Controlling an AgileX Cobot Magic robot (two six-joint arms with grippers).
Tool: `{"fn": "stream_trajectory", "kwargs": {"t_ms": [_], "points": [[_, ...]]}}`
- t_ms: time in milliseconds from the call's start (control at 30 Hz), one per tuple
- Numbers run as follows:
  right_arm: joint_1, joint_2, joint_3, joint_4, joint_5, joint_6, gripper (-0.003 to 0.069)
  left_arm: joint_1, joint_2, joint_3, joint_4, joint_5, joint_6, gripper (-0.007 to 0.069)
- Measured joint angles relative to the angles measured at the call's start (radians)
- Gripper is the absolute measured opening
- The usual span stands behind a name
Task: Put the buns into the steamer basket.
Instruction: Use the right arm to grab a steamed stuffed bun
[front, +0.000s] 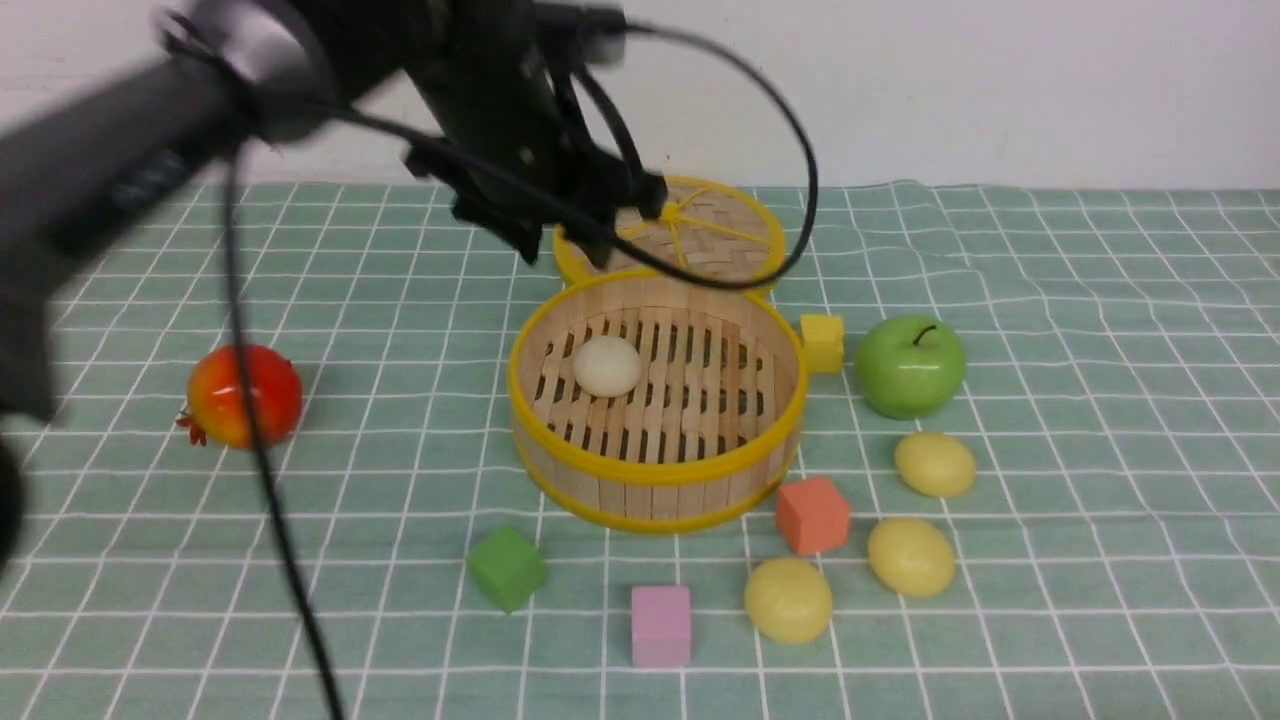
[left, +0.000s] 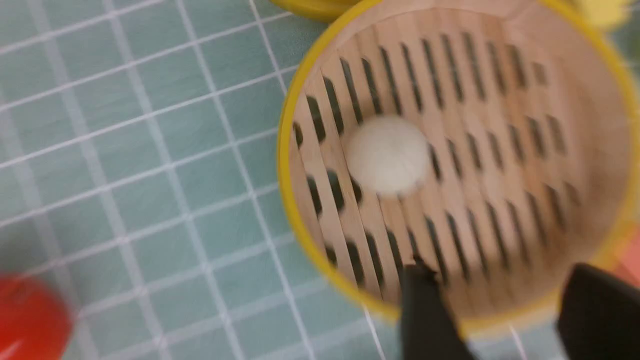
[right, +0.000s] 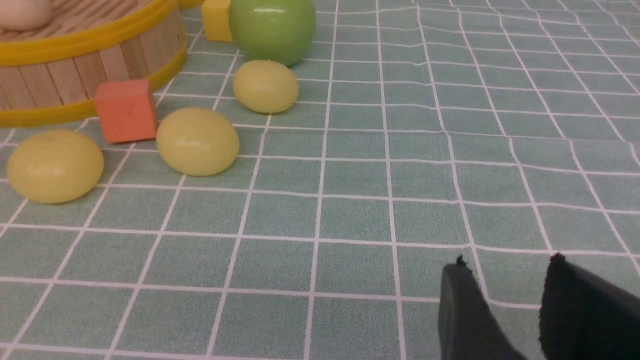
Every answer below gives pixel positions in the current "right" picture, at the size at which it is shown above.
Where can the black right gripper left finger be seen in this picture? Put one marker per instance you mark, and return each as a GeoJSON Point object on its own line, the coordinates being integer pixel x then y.
{"type": "Point", "coordinates": [467, 329]}

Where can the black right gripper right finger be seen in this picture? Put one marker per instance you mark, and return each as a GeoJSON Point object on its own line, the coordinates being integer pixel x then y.
{"type": "Point", "coordinates": [585, 317]}

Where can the yellow bun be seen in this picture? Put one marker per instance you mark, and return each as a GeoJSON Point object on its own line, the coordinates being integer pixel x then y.
{"type": "Point", "coordinates": [265, 86]}
{"type": "Point", "coordinates": [197, 142]}
{"type": "Point", "coordinates": [55, 166]}

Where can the yellow bun front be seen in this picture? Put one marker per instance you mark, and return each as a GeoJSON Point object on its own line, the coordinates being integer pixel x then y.
{"type": "Point", "coordinates": [55, 166]}

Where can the white bun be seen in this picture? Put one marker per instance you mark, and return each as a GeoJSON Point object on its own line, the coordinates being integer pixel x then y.
{"type": "Point", "coordinates": [25, 15]}

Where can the bamboo steamer tray yellow rims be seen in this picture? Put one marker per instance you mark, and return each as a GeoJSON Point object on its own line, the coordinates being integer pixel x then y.
{"type": "Point", "coordinates": [50, 75]}

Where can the green checkered tablecloth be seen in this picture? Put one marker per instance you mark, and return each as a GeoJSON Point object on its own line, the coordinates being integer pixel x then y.
{"type": "Point", "coordinates": [501, 130]}

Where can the green apple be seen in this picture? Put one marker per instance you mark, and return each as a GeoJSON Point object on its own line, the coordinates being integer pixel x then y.
{"type": "Point", "coordinates": [279, 30]}

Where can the orange cube block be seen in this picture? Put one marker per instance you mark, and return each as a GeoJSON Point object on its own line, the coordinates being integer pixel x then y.
{"type": "Point", "coordinates": [126, 111]}

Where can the yellow cube block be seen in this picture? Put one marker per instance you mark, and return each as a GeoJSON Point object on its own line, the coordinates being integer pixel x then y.
{"type": "Point", "coordinates": [215, 21]}

